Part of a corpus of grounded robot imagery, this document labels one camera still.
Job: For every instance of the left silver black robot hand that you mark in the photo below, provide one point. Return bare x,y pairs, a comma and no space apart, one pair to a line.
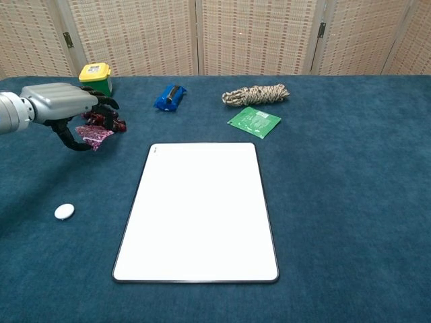
57,99

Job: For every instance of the pink patterned packet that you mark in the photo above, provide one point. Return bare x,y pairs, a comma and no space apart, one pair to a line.
94,134

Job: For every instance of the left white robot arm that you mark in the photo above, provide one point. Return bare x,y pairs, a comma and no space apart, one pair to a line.
13,112

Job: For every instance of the white board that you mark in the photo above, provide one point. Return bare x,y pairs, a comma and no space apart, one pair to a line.
198,218

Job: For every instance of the yellow lidded green container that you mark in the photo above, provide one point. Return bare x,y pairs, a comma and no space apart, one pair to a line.
96,75

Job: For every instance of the dark metal screen hinge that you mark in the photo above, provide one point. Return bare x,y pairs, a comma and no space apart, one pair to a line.
321,29
68,39

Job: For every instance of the dark red grape bunch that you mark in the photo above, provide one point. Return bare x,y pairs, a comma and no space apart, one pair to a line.
119,125

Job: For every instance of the woven folding screen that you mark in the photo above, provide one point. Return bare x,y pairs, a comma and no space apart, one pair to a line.
134,33

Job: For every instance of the blue snack packet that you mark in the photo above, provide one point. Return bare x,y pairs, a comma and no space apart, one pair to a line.
166,99

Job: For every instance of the small white oval object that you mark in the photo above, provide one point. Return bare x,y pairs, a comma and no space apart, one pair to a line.
64,212

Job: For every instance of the green foil sachet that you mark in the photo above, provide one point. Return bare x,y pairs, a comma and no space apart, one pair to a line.
256,121

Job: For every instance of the blue table cloth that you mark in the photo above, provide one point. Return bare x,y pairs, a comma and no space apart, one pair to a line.
336,202

